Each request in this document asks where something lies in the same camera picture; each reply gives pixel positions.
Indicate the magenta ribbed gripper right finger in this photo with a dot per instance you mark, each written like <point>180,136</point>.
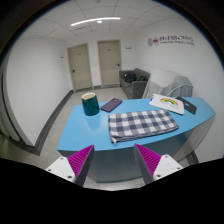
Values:
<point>154,166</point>

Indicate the dark green mug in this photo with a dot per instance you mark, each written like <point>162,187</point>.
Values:
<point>90,103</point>

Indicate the grey covered chair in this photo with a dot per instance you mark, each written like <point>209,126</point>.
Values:
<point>168,83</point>

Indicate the left beige door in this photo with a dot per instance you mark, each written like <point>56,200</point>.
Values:
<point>79,67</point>

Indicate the purple smartphone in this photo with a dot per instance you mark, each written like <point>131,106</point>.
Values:
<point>111,105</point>

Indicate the wall logo sign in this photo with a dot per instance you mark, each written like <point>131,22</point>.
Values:
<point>170,39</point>

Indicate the black notebook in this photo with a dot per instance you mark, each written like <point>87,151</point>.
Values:
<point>187,105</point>

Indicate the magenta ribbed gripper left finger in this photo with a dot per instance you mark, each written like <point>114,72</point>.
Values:
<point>75,167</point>

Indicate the right beige door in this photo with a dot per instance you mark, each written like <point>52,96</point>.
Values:
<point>110,62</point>

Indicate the beige door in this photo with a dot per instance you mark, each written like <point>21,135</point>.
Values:
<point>79,67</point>
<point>110,62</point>

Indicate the blue white checkered towel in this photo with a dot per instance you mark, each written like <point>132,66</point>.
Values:
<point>134,125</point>

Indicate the black bag on sofa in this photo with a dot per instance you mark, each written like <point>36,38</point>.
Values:
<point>130,78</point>

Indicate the grey sofa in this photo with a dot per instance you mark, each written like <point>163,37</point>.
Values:
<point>135,89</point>

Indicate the long ceiling light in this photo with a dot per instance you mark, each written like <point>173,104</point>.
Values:
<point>94,20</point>

